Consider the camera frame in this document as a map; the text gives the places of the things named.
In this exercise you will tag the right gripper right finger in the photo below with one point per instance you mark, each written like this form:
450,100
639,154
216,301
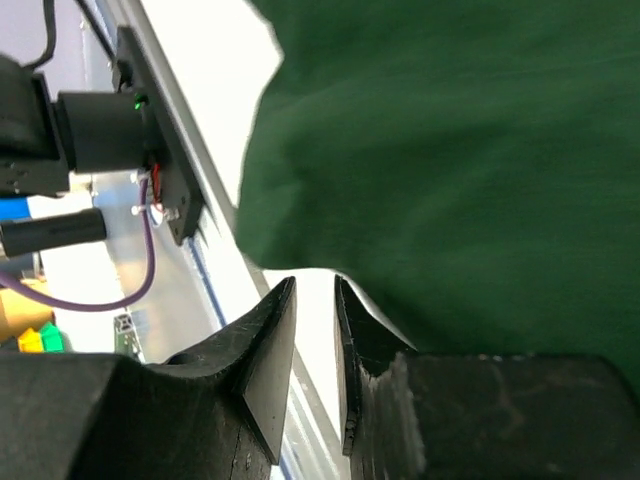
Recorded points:
411,415

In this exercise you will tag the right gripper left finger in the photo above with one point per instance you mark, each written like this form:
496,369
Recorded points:
213,411

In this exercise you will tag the white and green t shirt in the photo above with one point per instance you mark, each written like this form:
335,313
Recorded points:
473,166

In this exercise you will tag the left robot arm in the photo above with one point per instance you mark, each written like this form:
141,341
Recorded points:
44,140

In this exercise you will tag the coloured blocks under table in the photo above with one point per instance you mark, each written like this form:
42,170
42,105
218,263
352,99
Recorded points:
28,326

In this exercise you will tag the aluminium frame rail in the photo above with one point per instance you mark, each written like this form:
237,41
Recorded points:
214,59

